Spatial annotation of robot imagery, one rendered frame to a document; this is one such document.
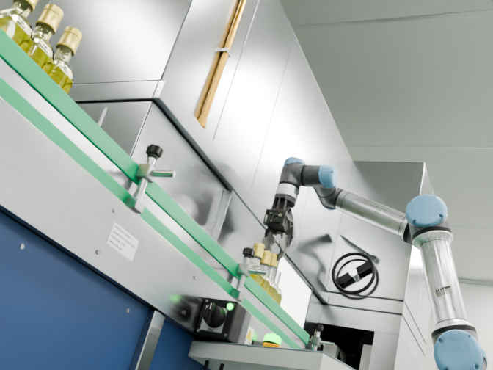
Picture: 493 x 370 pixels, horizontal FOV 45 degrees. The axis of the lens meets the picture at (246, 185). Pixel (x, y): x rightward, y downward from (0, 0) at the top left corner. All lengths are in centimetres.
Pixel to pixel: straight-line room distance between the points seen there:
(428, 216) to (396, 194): 130
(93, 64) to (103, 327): 99
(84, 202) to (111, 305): 21
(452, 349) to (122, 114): 105
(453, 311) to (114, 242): 100
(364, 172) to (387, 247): 45
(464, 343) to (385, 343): 118
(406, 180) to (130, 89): 179
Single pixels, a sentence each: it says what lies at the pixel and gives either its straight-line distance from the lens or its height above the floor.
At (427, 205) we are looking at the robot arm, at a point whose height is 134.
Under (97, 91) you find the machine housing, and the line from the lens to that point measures 176.
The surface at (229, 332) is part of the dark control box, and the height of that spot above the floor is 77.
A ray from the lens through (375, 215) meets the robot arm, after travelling 203.
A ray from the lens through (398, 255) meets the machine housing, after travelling 295.
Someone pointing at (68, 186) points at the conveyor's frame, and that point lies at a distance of 94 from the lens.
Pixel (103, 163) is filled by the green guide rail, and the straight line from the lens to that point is 103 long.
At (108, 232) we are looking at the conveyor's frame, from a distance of 101.
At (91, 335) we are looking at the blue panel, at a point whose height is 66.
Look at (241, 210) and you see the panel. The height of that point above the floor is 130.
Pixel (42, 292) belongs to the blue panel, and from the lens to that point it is 95.
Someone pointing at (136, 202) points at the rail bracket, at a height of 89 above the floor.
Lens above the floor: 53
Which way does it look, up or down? 25 degrees up
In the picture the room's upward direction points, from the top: 16 degrees clockwise
